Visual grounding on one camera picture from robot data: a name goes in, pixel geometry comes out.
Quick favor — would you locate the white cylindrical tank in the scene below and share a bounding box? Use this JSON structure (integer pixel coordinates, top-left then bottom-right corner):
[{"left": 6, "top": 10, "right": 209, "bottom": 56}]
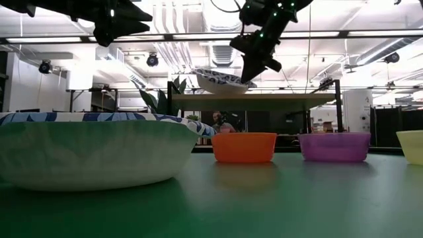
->
[{"left": 342, "top": 89, "right": 373, "bottom": 134}]

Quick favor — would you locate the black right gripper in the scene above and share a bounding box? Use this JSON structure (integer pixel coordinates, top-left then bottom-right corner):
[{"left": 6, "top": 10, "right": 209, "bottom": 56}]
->
[{"left": 229, "top": 25, "right": 283, "bottom": 85}]

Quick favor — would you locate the black overhead light bar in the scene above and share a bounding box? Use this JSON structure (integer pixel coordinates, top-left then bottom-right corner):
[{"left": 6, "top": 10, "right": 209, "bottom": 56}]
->
[{"left": 0, "top": 29, "right": 423, "bottom": 46}]

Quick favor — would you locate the black ceiling spotlight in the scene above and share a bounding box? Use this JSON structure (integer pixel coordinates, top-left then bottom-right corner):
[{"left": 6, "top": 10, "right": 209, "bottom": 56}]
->
[
  {"left": 383, "top": 52, "right": 401, "bottom": 64},
  {"left": 146, "top": 52, "right": 159, "bottom": 68},
  {"left": 38, "top": 59, "right": 53, "bottom": 75}
]

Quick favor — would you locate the small blue patterned paper bowl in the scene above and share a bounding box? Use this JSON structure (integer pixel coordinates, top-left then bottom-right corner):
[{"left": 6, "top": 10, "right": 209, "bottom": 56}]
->
[{"left": 190, "top": 68, "right": 258, "bottom": 95}]

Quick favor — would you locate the yellow-green plastic bowl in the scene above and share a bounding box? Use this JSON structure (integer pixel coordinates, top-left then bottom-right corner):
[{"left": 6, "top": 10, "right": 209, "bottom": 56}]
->
[{"left": 395, "top": 130, "right": 423, "bottom": 166}]

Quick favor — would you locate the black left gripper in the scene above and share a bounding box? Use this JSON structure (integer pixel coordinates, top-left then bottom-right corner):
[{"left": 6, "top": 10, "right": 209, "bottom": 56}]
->
[{"left": 71, "top": 0, "right": 154, "bottom": 48}]

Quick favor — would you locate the black partition curtain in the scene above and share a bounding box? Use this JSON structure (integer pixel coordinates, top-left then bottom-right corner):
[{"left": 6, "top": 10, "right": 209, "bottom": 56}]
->
[{"left": 369, "top": 105, "right": 423, "bottom": 148}]

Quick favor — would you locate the large blue patterned paper bowl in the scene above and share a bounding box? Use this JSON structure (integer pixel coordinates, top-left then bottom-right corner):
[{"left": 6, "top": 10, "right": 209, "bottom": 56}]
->
[{"left": 0, "top": 111, "right": 217, "bottom": 192}]

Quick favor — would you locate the orange plastic bowl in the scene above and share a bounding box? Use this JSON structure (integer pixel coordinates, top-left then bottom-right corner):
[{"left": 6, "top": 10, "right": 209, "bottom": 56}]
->
[{"left": 211, "top": 132, "right": 278, "bottom": 163}]

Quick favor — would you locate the tall green leafy plant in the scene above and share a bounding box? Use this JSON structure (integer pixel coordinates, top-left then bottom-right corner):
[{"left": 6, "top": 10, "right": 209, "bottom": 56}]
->
[{"left": 134, "top": 75, "right": 188, "bottom": 116}]

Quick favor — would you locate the purple plastic bowl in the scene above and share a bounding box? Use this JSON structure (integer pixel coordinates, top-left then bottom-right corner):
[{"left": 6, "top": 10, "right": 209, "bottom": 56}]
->
[{"left": 297, "top": 132, "right": 371, "bottom": 163}]

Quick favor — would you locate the seated person behind shelf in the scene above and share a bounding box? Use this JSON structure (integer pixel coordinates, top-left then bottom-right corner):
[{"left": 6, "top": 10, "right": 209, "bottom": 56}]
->
[{"left": 211, "top": 110, "right": 237, "bottom": 134}]

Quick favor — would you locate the wooden shelf with black frame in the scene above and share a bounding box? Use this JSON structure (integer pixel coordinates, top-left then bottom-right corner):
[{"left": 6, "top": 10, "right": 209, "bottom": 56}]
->
[{"left": 167, "top": 79, "right": 345, "bottom": 134}]

